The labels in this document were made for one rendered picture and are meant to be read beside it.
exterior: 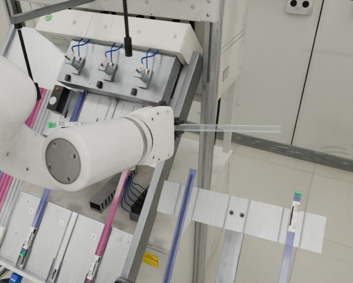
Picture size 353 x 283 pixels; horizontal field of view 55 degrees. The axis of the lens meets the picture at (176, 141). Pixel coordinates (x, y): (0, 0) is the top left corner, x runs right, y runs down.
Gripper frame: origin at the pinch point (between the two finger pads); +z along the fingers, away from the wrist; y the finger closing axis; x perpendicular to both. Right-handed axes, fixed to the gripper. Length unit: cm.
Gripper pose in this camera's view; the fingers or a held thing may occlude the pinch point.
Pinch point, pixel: (173, 127)
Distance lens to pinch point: 71.1
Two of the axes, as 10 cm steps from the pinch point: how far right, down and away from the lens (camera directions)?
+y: -0.1, -9.8, -1.9
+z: 4.5, -1.8, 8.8
